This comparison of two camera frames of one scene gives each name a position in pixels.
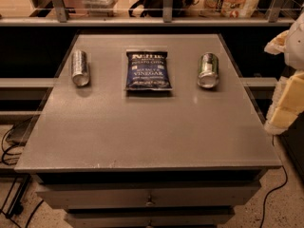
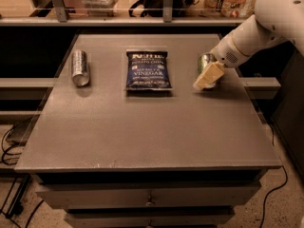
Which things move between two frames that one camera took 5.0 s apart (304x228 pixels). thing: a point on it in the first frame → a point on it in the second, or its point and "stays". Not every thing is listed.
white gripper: x=296 y=49 → x=225 y=53
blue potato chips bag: x=147 y=70 stays
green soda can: x=208 y=71 stays
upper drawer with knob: x=180 y=194 stays
